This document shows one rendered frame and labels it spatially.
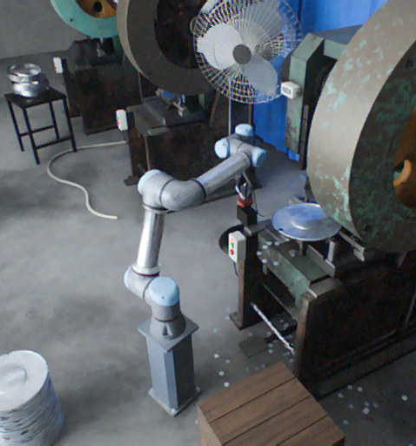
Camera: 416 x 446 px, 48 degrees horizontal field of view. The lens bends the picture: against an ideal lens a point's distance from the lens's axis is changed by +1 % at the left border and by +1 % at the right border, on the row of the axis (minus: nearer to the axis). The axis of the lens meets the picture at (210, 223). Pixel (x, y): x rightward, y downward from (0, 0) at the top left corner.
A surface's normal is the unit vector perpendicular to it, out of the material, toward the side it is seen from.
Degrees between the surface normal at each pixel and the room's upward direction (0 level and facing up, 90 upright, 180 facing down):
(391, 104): 90
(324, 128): 80
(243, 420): 0
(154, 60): 90
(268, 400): 0
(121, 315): 0
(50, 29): 90
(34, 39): 90
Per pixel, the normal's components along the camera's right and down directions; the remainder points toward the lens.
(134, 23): 0.44, 0.51
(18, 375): -0.02, -0.82
